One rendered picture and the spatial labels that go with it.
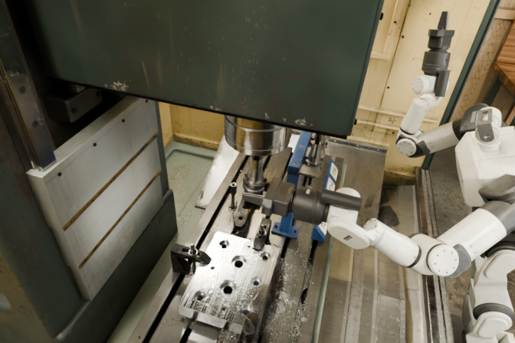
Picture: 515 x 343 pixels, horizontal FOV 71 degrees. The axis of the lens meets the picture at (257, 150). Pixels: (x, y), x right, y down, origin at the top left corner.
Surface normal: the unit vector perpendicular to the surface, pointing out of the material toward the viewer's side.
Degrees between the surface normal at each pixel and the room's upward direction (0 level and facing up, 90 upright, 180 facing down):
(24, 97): 90
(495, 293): 90
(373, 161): 24
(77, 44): 90
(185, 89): 90
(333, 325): 7
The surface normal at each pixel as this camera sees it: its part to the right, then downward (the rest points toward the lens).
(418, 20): -0.29, 0.55
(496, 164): -0.34, -0.82
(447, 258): 0.13, 0.04
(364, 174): -0.07, -0.51
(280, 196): 0.04, -0.81
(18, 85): 0.96, 0.21
